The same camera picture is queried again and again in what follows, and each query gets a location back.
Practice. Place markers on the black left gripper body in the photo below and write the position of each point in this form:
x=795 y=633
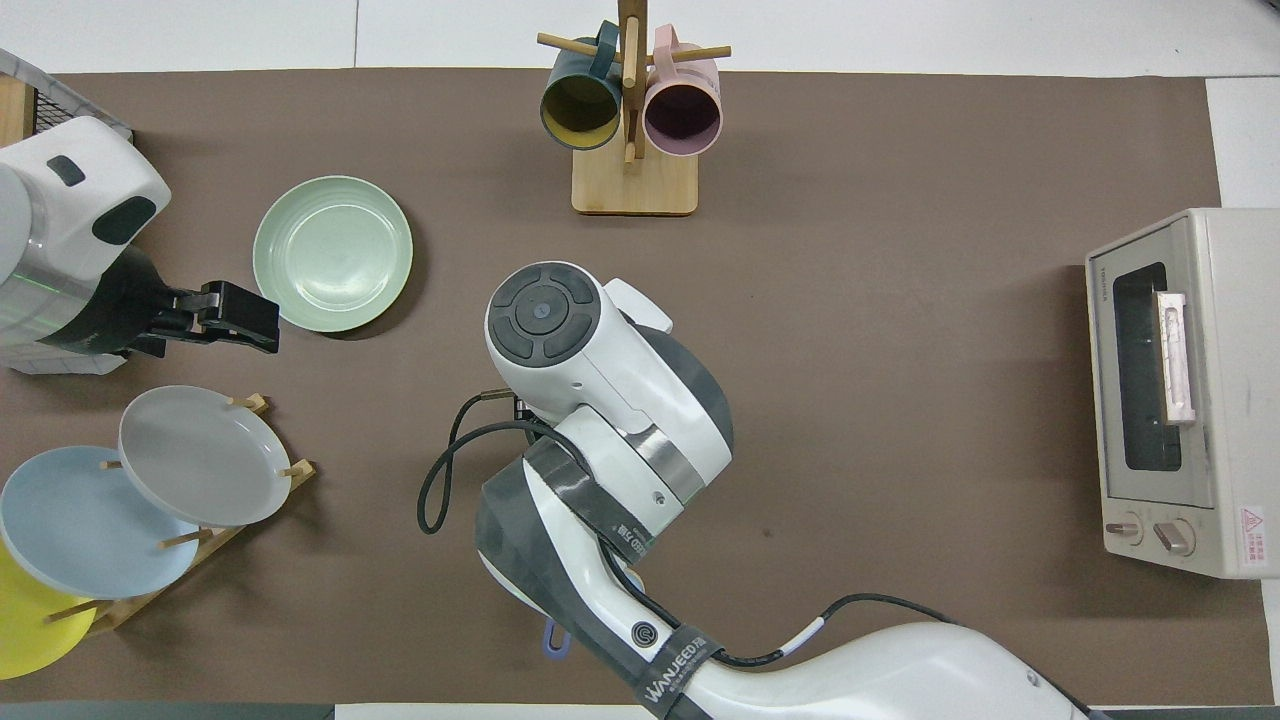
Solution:
x=110 y=300

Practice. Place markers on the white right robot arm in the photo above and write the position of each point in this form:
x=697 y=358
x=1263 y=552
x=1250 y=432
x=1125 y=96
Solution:
x=600 y=400

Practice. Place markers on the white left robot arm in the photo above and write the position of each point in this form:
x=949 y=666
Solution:
x=70 y=200

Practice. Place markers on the light green plate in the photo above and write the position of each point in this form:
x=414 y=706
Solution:
x=330 y=255

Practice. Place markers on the grey plate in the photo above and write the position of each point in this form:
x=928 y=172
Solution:
x=200 y=455

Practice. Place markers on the wooden plate rack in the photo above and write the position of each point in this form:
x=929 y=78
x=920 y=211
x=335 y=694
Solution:
x=215 y=545

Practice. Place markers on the light blue plate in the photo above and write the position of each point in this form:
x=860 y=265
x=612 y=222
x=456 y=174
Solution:
x=80 y=530

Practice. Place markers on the yellow plate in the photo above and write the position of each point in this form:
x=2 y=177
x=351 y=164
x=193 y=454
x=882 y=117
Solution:
x=30 y=625

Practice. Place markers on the grey white plastic bag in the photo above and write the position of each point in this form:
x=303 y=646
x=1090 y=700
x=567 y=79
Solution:
x=60 y=366

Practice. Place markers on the dark teal mug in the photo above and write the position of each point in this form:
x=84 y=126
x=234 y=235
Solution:
x=580 y=105

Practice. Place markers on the wooden mug tree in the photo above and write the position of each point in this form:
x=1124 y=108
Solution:
x=635 y=185

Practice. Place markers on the pink mug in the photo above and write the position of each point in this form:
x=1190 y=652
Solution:
x=683 y=115

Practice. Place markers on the brown table mat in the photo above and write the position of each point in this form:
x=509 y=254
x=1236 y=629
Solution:
x=900 y=350

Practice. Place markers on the white toaster oven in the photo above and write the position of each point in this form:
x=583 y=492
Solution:
x=1200 y=400

